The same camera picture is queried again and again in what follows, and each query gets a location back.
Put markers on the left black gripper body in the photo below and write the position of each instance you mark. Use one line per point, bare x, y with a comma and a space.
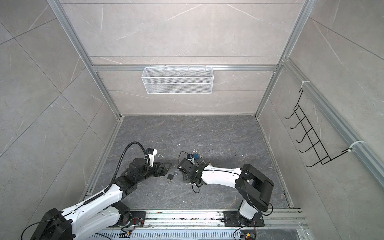
156, 172

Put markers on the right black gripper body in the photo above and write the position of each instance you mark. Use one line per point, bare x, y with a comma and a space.
187, 179

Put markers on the teal blue padlock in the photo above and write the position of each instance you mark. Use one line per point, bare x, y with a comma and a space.
196, 156

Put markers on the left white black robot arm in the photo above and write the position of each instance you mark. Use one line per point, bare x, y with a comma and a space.
102, 210

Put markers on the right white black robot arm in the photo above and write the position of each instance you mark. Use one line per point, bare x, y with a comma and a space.
255, 188

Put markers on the black padlock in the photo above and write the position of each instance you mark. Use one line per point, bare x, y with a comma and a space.
170, 178

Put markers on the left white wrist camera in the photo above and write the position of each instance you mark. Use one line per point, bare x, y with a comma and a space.
150, 155

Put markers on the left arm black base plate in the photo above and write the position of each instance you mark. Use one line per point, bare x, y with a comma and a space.
132, 219

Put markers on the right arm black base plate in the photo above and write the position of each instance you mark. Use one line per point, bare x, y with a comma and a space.
234, 219

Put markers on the white slotted cable duct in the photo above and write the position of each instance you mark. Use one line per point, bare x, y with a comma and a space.
207, 234

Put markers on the white wire mesh basket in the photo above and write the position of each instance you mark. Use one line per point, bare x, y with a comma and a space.
178, 80

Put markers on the aluminium mounting rail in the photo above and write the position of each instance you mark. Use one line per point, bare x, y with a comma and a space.
211, 219

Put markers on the black wire hook rack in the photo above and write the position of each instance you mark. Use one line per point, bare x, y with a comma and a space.
310, 135

